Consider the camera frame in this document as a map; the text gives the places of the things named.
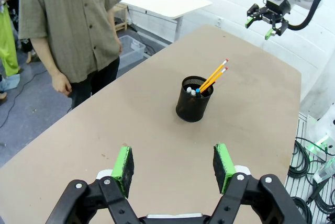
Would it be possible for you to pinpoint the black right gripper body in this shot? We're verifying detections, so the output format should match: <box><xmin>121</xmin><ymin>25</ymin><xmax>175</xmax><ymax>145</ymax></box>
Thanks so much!
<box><xmin>261</xmin><ymin>0</ymin><xmax>292</xmax><ymax>25</ymax></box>

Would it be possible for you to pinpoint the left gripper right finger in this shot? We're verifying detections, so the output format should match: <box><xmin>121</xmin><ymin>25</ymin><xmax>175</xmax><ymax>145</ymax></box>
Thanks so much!
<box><xmin>209</xmin><ymin>142</ymin><xmax>307</xmax><ymax>224</ymax></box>

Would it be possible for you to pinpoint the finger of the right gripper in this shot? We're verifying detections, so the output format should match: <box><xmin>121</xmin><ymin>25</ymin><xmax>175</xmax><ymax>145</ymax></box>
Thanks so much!
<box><xmin>245</xmin><ymin>3</ymin><xmax>265</xmax><ymax>29</ymax></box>
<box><xmin>264</xmin><ymin>18</ymin><xmax>289</xmax><ymax>41</ymax></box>

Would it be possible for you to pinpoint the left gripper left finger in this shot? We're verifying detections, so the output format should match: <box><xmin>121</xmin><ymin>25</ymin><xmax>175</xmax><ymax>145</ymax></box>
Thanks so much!
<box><xmin>46</xmin><ymin>144</ymin><xmax>139</xmax><ymax>224</ymax></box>

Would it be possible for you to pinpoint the yellow pencil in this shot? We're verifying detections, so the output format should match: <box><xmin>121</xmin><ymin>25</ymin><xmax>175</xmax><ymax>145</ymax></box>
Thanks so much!
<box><xmin>200</xmin><ymin>66</ymin><xmax>229</xmax><ymax>94</ymax></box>
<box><xmin>199</xmin><ymin>58</ymin><xmax>229</xmax><ymax>91</ymax></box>

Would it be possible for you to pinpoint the person's left forearm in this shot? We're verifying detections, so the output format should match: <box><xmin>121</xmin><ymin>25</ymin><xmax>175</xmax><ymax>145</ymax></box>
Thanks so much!
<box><xmin>107</xmin><ymin>5</ymin><xmax>124</xmax><ymax>54</ymax></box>

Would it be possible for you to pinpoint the person's right forearm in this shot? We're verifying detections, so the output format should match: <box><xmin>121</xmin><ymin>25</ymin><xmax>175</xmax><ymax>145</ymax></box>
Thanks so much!
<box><xmin>30</xmin><ymin>37</ymin><xmax>62</xmax><ymax>78</ymax></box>

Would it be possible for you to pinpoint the black mesh pen holder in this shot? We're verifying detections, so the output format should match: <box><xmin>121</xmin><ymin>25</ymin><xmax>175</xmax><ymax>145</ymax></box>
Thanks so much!
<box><xmin>175</xmin><ymin>75</ymin><xmax>215</xmax><ymax>123</ymax></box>

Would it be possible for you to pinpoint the person's right hand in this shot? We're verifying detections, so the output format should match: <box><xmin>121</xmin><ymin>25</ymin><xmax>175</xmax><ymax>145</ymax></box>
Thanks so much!
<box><xmin>51</xmin><ymin>72</ymin><xmax>73</xmax><ymax>96</ymax></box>

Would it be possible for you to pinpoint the clear plastic storage bin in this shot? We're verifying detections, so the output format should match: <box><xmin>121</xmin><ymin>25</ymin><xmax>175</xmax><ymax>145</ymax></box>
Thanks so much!
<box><xmin>117</xmin><ymin>35</ymin><xmax>147</xmax><ymax>71</ymax></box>

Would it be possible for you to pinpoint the light wooden stool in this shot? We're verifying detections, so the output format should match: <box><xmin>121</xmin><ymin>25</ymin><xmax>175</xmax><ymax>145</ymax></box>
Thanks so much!
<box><xmin>113</xmin><ymin>3</ymin><xmax>129</xmax><ymax>32</ymax></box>

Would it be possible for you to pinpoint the light blue jeans pile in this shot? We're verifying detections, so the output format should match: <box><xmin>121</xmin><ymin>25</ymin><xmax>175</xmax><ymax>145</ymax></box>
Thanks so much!
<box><xmin>0</xmin><ymin>73</ymin><xmax>21</xmax><ymax>93</ymax></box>

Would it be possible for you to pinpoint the person in olive shirt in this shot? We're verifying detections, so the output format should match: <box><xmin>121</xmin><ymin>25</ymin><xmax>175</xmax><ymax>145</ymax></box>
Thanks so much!
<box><xmin>18</xmin><ymin>0</ymin><xmax>125</xmax><ymax>109</ymax></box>

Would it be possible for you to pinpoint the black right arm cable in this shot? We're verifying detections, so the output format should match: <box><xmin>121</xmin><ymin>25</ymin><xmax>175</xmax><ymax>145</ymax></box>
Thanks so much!
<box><xmin>286</xmin><ymin>0</ymin><xmax>332</xmax><ymax>31</ymax></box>

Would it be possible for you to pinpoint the black coiled cable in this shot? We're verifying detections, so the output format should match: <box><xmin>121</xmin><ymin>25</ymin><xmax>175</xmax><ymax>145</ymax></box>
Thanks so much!
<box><xmin>290</xmin><ymin>196</ymin><xmax>314</xmax><ymax>224</ymax></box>
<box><xmin>287</xmin><ymin>137</ymin><xmax>328</xmax><ymax>183</ymax></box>

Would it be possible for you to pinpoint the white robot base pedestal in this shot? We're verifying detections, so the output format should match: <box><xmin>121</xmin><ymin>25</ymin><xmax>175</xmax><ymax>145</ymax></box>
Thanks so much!
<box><xmin>300</xmin><ymin>98</ymin><xmax>335</xmax><ymax>156</ymax></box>

